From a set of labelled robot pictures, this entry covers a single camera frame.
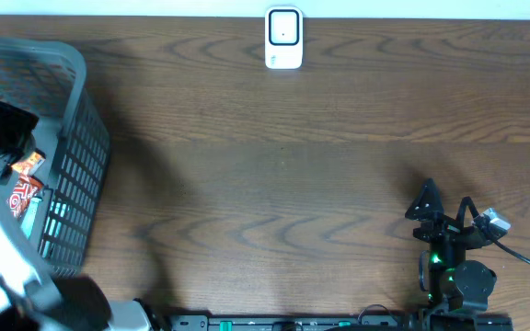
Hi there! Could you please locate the teal snack packet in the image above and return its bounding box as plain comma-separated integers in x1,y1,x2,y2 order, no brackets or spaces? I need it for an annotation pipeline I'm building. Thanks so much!
20,197,43,238

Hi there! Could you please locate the red TOP chocolate bar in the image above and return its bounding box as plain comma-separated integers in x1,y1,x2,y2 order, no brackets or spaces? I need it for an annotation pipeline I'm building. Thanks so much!
7,150,46,219

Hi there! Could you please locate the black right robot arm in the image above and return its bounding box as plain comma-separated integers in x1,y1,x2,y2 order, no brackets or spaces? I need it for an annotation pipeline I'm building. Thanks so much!
405,178,496,314

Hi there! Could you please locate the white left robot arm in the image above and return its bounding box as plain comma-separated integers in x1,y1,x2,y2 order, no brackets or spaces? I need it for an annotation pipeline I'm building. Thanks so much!
0,101,163,330

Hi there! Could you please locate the grey plastic basket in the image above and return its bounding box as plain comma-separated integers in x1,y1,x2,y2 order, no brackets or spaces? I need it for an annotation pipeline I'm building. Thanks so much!
0,37,110,276

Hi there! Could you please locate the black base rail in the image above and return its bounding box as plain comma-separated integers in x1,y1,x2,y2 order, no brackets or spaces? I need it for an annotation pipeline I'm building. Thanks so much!
167,314,514,331

